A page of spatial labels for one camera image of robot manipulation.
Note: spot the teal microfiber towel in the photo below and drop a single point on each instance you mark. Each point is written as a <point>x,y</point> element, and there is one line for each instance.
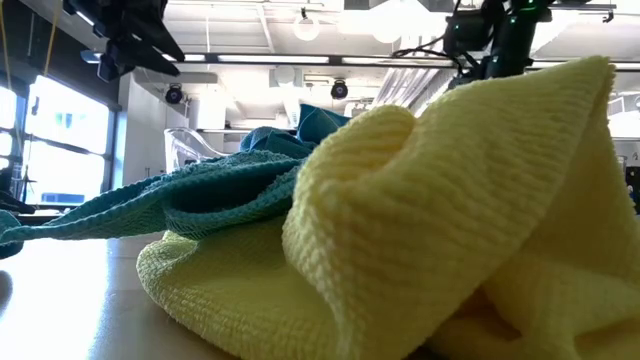
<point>200,200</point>
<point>272,142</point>
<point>9,240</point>
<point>320,122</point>

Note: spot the yellow microfiber towel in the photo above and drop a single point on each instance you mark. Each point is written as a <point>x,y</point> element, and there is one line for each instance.
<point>400,225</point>

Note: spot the large window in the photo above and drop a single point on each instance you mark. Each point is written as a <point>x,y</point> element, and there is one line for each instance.
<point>65,165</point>

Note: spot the black ceiling spotlight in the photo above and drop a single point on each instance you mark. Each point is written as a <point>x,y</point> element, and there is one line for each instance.
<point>339,90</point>
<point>174,94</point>

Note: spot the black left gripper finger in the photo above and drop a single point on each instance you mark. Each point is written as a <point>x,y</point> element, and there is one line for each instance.
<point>142,59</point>
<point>157,42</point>

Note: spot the black overhead light rail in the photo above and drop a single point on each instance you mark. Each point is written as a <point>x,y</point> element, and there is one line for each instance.
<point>210,58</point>

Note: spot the clear plastic basket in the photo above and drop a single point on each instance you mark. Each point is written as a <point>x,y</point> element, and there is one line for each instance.
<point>185,150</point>

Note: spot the white ceiling pipes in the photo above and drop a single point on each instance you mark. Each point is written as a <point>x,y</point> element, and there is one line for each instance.
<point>400,85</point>

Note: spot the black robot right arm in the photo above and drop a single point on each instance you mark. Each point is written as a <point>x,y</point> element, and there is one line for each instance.
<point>515,35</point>

